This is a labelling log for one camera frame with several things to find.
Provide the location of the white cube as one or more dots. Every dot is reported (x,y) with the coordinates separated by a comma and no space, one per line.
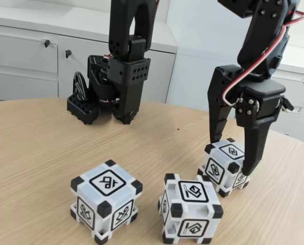
(90,194)
(218,168)
(190,204)

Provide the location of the white cabinet with lock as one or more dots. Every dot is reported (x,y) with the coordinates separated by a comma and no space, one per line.
(294,122)

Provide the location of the black round clamp knob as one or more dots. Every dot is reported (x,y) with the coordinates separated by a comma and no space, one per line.
(79,86)

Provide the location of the white cube, crossed-letter symbol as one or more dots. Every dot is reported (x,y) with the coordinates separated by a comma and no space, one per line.
(90,194)

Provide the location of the black cabinet key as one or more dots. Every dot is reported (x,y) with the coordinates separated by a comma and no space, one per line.
(47,43)
(68,53)

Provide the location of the white cabinet with keys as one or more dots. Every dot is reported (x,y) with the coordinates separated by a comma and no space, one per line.
(21,63)

